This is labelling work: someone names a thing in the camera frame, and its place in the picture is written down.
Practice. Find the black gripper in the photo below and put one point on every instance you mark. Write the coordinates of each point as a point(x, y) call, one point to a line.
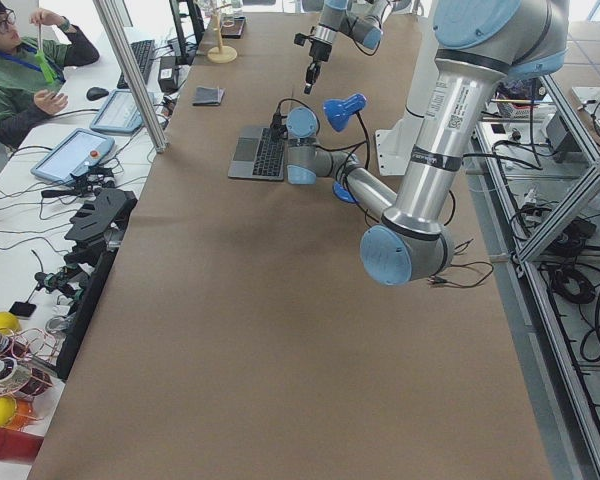
point(318, 51)

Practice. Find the grey laptop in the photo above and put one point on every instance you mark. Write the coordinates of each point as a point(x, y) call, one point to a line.
point(257, 156)

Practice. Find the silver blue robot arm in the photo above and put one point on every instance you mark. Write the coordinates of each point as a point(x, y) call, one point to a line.
point(480, 44)
point(364, 29)

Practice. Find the blue desk lamp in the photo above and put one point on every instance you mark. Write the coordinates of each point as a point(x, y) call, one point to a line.
point(338, 113)

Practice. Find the wooden mug tree stand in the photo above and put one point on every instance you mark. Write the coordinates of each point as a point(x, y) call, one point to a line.
point(220, 53)

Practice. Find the black framed tray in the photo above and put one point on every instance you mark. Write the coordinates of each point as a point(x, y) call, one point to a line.
point(233, 29)

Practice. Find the folded grey purple cloth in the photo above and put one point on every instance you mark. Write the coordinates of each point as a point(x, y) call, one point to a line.
point(208, 96)

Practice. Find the black keyboard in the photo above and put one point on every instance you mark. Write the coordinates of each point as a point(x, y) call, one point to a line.
point(143, 51)

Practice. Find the black computer mouse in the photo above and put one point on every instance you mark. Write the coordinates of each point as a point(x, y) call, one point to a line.
point(96, 93)

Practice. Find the blue grey teach pendant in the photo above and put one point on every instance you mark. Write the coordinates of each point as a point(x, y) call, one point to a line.
point(73, 156)

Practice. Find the person in green jacket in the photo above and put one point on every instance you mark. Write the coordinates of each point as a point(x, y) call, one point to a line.
point(31, 72)

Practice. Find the yellow ball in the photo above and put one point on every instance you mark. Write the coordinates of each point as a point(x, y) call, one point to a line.
point(9, 323)

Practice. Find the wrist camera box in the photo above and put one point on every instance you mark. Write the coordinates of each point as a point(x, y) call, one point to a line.
point(301, 38)
point(277, 126)

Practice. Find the aluminium frame post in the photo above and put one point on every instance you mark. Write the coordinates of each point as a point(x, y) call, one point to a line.
point(114, 29)

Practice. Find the copper wire bottle rack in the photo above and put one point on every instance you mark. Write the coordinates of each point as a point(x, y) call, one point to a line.
point(29, 392)

